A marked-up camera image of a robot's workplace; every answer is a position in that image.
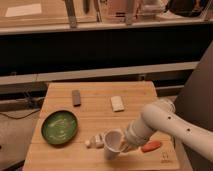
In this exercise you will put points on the dark robot base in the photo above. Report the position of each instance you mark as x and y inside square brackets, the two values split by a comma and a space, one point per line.
[195, 101]

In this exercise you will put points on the green bowl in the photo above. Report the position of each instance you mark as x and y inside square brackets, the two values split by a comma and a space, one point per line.
[59, 127]

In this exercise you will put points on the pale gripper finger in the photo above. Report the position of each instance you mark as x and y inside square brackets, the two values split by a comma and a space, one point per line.
[123, 144]

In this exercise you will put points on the clear plastic bottle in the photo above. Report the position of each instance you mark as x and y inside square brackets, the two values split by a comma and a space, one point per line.
[95, 142]

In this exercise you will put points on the white ceramic cup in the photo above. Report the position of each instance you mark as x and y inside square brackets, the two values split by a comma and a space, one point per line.
[112, 141]

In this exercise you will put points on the white rectangular sponge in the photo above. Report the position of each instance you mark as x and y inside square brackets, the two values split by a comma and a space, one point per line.
[117, 103]

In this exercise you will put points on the grey rectangular block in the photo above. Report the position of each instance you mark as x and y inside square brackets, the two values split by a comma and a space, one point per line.
[76, 98]

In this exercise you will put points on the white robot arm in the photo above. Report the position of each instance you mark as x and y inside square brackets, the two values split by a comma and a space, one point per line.
[160, 116]

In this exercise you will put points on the orange carrot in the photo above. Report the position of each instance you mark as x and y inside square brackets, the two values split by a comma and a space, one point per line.
[151, 146]

